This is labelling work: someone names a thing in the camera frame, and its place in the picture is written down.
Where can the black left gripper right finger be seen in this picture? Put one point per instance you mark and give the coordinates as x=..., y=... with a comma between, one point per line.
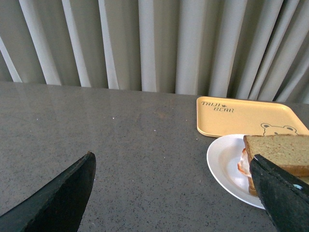
x=284, y=196

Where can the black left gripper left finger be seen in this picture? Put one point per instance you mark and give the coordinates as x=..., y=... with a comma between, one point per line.
x=59, y=205

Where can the bread slice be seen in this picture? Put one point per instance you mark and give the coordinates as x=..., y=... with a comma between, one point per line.
x=253, y=191
x=290, y=152

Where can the white round plate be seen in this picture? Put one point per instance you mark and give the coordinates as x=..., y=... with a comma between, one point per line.
x=223, y=156

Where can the fake fried egg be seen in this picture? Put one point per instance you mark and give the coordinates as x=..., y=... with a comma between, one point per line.
x=243, y=165

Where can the yellow bear tray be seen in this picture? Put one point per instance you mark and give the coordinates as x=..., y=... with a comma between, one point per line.
x=218, y=117

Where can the grey pleated curtain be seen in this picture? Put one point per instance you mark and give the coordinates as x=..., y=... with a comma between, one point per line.
x=245, y=49

